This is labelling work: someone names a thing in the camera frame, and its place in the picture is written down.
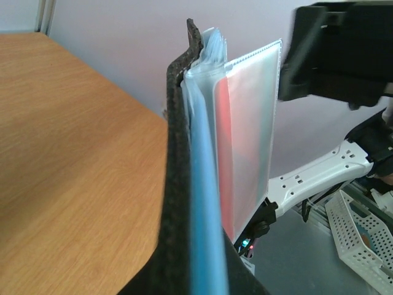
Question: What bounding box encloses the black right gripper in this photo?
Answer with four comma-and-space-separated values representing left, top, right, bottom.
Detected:
278, 1, 392, 108

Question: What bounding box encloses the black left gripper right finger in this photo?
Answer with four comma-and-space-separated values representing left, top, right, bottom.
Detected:
223, 230, 270, 295

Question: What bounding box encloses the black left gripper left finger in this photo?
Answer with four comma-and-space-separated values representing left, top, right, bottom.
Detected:
118, 247, 166, 295

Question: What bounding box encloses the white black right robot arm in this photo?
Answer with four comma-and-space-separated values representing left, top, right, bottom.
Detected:
234, 1, 392, 246

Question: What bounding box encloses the white perforated basket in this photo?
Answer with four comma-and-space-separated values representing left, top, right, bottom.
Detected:
325, 190, 392, 294

